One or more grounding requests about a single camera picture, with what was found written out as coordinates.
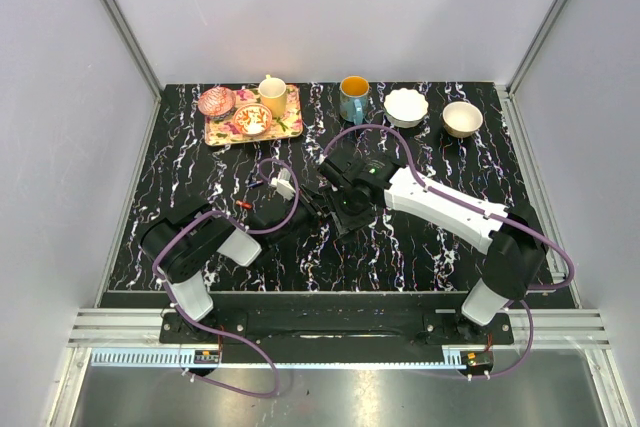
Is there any red AAA battery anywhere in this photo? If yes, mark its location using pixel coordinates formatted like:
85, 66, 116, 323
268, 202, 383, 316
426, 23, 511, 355
236, 200, 253, 209

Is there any blue mug orange inside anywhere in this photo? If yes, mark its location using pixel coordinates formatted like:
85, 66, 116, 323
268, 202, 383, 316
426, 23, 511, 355
339, 76, 369, 125

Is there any pink patterned bowl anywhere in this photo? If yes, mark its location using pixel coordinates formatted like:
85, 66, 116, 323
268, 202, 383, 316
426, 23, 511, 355
197, 86, 236, 120

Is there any aluminium front rail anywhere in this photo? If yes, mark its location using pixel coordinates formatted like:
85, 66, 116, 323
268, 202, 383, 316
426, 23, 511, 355
68, 309, 610, 370

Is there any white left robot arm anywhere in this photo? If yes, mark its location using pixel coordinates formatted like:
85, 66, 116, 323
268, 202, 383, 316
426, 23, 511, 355
159, 187, 329, 343

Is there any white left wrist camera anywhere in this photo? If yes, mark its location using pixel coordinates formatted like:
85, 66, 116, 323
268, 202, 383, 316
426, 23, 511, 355
269, 169, 298, 201

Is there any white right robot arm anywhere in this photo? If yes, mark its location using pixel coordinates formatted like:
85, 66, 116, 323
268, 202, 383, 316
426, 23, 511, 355
318, 152, 548, 343

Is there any floral rectangular tray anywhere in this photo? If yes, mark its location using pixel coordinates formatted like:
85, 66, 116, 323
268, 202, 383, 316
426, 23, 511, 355
204, 84, 303, 147

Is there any cream round bowl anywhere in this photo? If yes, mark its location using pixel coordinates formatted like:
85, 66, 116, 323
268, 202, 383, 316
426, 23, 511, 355
442, 101, 484, 139

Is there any orange patterned bowl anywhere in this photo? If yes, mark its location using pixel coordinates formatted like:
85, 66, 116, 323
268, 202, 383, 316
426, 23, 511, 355
232, 103, 273, 137

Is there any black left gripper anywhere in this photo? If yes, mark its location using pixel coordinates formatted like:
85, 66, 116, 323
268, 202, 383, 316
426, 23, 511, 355
270, 184, 332, 247

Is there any yellow mug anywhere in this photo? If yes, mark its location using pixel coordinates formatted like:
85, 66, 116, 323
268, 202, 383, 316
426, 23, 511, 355
258, 74, 287, 118

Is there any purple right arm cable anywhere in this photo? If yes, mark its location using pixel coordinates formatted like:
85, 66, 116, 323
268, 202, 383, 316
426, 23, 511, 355
319, 123, 576, 381

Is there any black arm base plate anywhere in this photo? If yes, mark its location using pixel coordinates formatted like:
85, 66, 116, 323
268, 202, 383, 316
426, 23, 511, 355
202, 292, 514, 347

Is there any white scalloped bowl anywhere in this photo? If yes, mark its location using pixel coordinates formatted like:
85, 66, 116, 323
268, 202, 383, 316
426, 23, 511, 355
383, 88, 429, 128

